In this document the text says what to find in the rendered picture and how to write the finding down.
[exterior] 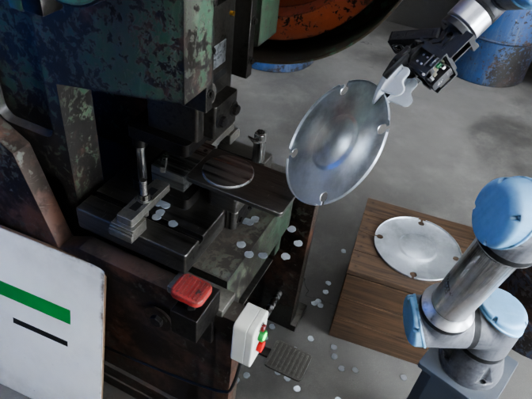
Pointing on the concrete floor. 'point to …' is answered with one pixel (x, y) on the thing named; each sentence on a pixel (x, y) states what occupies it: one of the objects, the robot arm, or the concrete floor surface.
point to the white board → (50, 321)
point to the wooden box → (383, 286)
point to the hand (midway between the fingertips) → (376, 98)
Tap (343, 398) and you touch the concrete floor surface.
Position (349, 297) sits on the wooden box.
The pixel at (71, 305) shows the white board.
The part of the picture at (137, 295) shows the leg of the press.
